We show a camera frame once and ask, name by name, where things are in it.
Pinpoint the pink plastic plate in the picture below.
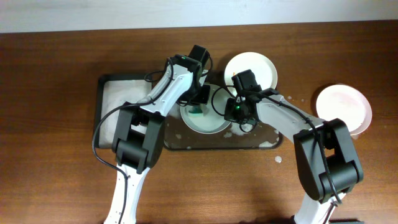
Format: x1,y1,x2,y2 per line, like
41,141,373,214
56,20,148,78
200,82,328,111
315,84,373,136

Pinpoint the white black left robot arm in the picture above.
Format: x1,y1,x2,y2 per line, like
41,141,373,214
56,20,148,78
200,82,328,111
105,53,213,223

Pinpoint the black soapy water tray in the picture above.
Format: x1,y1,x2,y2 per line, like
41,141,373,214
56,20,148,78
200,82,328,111
94,73,152,149

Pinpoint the cream plastic plate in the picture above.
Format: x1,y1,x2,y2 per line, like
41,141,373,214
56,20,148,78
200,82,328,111
224,52,278,96

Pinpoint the dark brown tray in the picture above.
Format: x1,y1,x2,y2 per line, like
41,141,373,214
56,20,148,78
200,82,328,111
164,104,283,151

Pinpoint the green yellow sponge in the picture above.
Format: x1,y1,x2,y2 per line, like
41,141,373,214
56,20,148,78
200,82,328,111
187,105,204,118

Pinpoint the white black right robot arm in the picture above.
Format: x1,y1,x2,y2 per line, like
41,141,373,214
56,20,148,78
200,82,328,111
224,88,364,223

